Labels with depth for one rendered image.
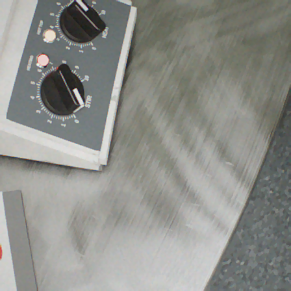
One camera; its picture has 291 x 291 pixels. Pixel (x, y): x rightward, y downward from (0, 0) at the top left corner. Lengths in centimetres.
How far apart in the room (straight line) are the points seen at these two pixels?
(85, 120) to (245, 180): 12
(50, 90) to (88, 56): 4
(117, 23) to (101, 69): 4
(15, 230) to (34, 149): 6
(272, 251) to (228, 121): 77
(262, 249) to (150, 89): 77
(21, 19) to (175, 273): 20
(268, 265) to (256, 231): 7
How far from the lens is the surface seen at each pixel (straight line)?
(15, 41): 54
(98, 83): 56
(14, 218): 56
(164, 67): 60
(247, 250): 133
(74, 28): 56
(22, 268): 55
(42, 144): 53
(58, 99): 54
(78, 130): 54
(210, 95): 59
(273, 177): 137
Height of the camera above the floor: 129
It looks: 69 degrees down
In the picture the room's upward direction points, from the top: 3 degrees counter-clockwise
